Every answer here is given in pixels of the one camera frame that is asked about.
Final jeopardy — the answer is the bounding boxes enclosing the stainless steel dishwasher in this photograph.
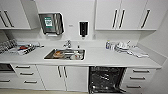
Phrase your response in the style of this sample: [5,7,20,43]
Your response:
[88,65,128,94]

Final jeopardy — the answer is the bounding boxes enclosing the white mug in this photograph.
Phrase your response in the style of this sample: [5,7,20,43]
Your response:
[74,53,83,61]

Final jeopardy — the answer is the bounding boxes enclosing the chrome faucet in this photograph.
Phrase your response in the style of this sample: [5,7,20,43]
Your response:
[63,39,73,50]

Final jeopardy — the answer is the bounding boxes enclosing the black soap dispenser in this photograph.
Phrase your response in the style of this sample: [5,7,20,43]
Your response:
[78,20,90,38]

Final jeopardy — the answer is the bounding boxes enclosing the small blue label bottle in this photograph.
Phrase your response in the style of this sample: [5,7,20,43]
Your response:
[105,40,112,51]

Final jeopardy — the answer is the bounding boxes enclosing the orange brown dish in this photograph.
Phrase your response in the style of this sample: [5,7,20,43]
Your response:
[54,50,65,57]

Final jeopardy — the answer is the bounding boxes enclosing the small clear glass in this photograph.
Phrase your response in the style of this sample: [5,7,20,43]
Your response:
[110,43,116,51]

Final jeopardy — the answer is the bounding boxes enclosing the white sink base cabinet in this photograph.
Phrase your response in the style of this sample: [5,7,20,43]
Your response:
[35,64,90,93]

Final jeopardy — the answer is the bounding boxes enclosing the steel paper towel dispenser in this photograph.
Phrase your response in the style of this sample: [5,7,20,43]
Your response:
[38,12,65,36]

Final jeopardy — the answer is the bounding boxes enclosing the steel sink basin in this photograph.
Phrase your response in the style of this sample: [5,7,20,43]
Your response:
[43,48,87,62]

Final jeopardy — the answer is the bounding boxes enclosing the stack of white plates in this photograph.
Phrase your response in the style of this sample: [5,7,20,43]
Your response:
[114,41,133,53]

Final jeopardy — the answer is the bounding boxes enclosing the white drawer unit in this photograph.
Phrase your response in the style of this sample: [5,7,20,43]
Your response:
[9,63,46,91]
[119,66,158,94]

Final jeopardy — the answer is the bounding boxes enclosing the black microwave oven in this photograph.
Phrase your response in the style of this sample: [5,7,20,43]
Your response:
[0,63,16,74]

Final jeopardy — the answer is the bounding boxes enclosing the white wall cabinet several doors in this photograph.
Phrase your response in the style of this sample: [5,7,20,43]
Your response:
[94,0,168,32]

